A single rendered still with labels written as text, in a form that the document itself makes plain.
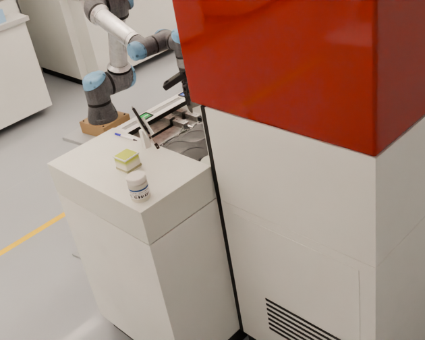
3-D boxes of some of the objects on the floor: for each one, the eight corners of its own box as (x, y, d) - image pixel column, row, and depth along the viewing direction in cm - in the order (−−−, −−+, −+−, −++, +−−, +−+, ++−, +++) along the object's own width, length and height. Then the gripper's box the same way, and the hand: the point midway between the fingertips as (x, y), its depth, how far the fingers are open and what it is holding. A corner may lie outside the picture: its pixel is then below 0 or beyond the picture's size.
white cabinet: (320, 267, 301) (310, 130, 258) (188, 391, 248) (149, 246, 205) (231, 224, 342) (210, 102, 300) (102, 324, 290) (54, 191, 247)
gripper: (198, 68, 231) (206, 115, 242) (199, 60, 239) (207, 106, 250) (177, 71, 232) (186, 117, 243) (179, 63, 240) (187, 108, 251)
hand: (189, 110), depth 246 cm, fingers closed
